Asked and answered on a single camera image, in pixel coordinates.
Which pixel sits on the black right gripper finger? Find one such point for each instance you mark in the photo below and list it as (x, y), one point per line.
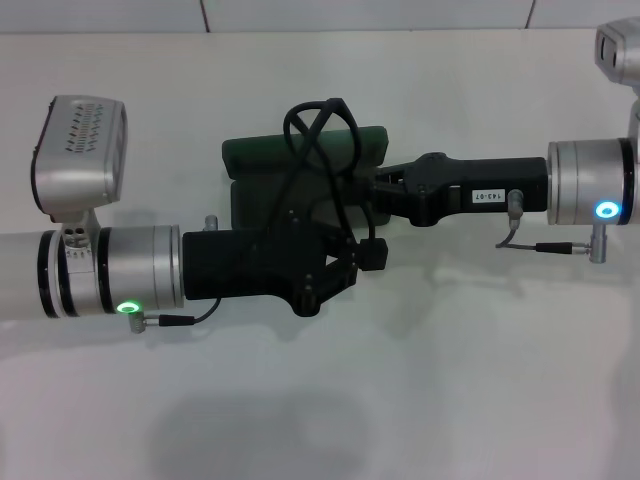
(374, 263)
(372, 247)
(390, 197)
(395, 172)

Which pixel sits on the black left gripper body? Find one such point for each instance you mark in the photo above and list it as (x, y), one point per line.
(240, 265)

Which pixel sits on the green glasses case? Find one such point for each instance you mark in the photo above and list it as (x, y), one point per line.
(250, 150)

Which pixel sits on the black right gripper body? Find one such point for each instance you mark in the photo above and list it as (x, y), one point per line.
(475, 180)

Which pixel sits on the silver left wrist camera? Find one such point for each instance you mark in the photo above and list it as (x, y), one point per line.
(75, 150)

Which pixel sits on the black glasses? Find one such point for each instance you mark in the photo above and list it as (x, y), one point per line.
(345, 145)

